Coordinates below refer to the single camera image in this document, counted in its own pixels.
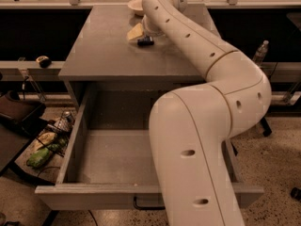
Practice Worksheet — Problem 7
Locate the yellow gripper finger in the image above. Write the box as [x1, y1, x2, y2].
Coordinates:
[127, 23, 144, 40]

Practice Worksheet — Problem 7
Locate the blue rxbar blueberry bar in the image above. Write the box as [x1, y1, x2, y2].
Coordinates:
[137, 36, 154, 46]

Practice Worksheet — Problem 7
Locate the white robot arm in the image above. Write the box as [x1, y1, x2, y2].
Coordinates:
[141, 0, 272, 226]

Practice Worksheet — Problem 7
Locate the open grey top drawer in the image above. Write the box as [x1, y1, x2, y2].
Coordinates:
[36, 88, 263, 210]

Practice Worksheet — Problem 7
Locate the white paper bowl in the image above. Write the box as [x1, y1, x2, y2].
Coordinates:
[128, 0, 144, 16]

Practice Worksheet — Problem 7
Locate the grey cabinet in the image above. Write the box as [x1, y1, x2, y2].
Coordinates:
[57, 3, 220, 111]

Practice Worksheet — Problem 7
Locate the black tape measure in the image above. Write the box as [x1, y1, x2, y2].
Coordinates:
[36, 56, 52, 69]

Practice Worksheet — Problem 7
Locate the clear plastic water bottle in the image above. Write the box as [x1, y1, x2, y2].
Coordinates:
[252, 40, 269, 67]

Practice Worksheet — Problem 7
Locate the yellow snack bag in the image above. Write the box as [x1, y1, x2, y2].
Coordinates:
[34, 132, 57, 151]

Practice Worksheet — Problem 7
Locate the dark brown chair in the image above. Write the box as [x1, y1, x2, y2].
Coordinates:
[0, 90, 47, 174]

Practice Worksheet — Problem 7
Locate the green chip bag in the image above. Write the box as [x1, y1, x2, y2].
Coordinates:
[25, 137, 69, 170]

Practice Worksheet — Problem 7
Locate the black drawer handle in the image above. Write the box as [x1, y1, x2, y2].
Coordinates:
[133, 196, 166, 211]

